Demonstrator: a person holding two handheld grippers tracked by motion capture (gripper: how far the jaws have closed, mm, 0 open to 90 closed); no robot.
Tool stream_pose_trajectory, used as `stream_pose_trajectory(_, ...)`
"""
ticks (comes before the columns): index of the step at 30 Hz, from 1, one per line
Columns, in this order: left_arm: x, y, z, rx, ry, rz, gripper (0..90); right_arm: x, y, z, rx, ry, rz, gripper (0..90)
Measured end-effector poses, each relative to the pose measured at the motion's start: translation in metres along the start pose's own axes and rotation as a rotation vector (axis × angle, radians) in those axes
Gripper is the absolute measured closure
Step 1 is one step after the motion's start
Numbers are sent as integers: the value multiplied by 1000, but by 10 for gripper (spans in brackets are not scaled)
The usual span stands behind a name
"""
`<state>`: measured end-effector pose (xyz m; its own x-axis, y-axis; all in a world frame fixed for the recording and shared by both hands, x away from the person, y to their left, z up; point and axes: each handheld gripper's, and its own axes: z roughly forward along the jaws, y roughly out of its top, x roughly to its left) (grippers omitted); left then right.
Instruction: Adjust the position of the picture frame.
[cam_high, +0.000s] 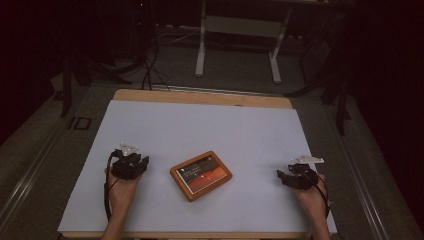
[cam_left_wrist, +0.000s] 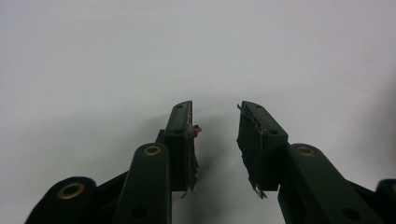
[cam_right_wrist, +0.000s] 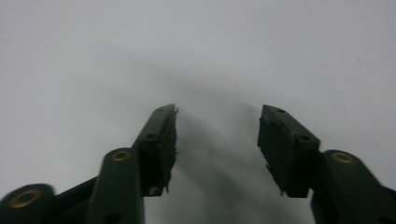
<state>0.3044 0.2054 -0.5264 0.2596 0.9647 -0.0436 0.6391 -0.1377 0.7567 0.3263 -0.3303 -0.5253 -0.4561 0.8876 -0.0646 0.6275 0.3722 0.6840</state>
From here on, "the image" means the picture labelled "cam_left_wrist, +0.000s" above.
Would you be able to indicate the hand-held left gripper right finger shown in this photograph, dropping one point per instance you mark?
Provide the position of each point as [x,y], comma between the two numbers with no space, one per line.
[261,149]

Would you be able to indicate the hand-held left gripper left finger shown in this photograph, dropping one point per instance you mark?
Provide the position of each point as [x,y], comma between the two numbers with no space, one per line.
[177,149]

